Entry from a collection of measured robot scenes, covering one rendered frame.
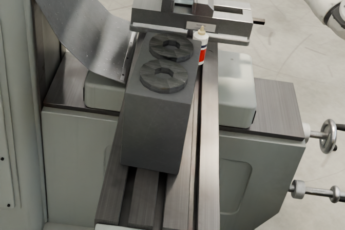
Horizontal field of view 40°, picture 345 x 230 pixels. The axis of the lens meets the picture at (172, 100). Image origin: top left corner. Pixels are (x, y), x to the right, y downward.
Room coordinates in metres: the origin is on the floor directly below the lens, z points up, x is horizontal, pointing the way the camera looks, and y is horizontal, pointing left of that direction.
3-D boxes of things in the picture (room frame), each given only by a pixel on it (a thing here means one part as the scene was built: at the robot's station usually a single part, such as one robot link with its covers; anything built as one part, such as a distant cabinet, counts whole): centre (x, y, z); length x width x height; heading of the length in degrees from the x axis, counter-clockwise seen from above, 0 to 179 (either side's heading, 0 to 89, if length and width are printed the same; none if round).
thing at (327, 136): (1.20, -0.49, 0.65); 0.16 x 0.12 x 0.12; 92
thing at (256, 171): (1.18, -0.01, 0.45); 0.80 x 0.30 x 0.60; 92
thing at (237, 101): (1.18, 0.01, 0.81); 0.50 x 0.35 x 0.12; 92
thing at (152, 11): (1.25, -0.02, 1.01); 0.35 x 0.15 x 0.11; 93
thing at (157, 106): (0.76, 0.02, 1.05); 0.22 x 0.12 x 0.20; 178
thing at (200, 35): (1.07, -0.05, 1.01); 0.04 x 0.04 x 0.11
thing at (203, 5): (1.25, -0.04, 1.04); 0.12 x 0.06 x 0.04; 3
